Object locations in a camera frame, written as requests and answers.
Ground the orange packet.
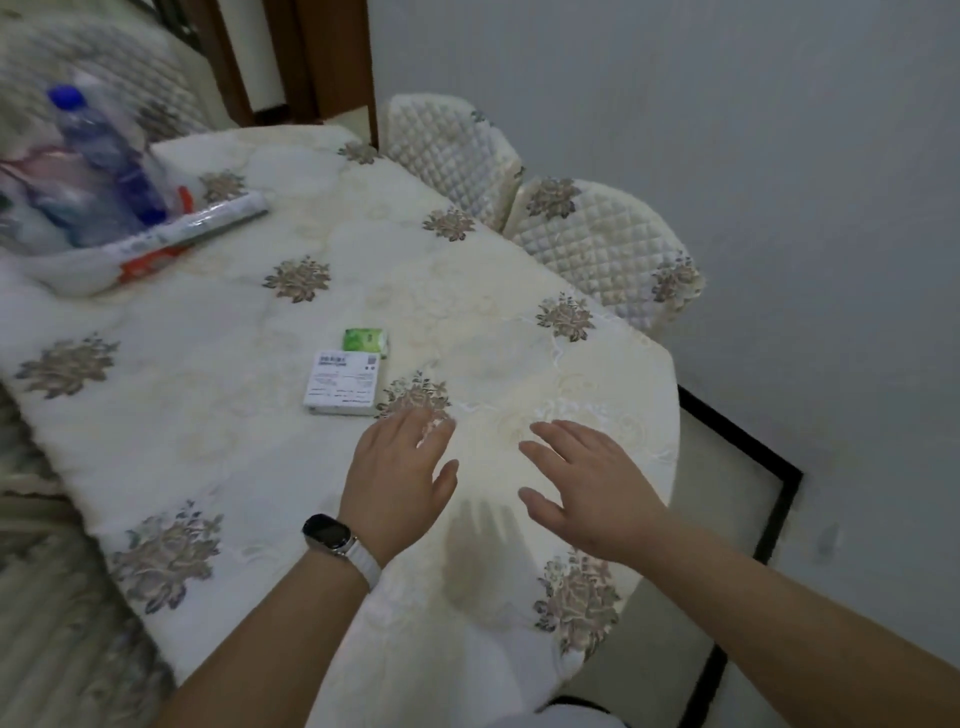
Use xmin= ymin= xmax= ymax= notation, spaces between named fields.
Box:
xmin=118 ymin=246 xmax=190 ymax=285

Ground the person's right hand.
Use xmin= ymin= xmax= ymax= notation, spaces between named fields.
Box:
xmin=517 ymin=420 xmax=673 ymax=564

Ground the small green packet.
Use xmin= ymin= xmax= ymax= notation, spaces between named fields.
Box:
xmin=342 ymin=327 xmax=391 ymax=360

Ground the long white wrap roll box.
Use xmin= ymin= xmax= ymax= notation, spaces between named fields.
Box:
xmin=112 ymin=190 xmax=271 ymax=264

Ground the person's right forearm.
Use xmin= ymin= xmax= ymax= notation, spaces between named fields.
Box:
xmin=643 ymin=516 xmax=960 ymax=728

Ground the brown wooden door frame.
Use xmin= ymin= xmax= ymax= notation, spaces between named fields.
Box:
xmin=178 ymin=0 xmax=378 ymax=145

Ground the blue plastic water bottle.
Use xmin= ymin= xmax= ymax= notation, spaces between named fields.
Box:
xmin=45 ymin=84 xmax=171 ymax=230

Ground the white cardboard box with label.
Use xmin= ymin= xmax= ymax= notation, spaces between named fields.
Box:
xmin=303 ymin=350 xmax=384 ymax=417

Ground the person's left forearm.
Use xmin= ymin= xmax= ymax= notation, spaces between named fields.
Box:
xmin=153 ymin=549 xmax=374 ymax=728

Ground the white floral embroidered tablecloth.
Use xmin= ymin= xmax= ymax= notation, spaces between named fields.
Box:
xmin=0 ymin=123 xmax=682 ymax=728

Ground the person's left hand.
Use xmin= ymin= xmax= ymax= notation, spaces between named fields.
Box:
xmin=337 ymin=407 xmax=461 ymax=567

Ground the white quilted chair cover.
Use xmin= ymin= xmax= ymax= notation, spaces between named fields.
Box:
xmin=0 ymin=13 xmax=220 ymax=155
xmin=0 ymin=386 xmax=177 ymax=728
xmin=378 ymin=93 xmax=525 ymax=234
xmin=501 ymin=177 xmax=707 ymax=340

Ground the black smartwatch with white band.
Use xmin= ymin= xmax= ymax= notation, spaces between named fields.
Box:
xmin=301 ymin=513 xmax=384 ymax=594

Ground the white plastic bag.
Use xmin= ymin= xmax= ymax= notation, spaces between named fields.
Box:
xmin=0 ymin=141 xmax=198 ymax=298

